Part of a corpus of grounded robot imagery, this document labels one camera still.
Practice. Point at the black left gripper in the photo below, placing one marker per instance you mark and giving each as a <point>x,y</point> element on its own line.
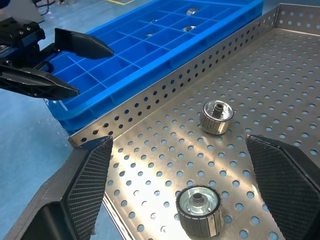
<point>20,37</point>

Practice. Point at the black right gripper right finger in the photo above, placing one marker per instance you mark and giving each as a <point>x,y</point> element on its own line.
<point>287,180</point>

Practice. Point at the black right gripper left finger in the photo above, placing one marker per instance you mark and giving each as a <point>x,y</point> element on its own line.
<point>85,180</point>

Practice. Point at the blue compartment tray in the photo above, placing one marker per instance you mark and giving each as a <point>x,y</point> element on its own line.
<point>140,57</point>

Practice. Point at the grey equipment cabinet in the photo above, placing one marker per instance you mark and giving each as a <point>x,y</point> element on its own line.
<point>25,11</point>

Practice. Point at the perforated metal tray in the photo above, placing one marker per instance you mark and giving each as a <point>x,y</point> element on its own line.
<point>250,82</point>

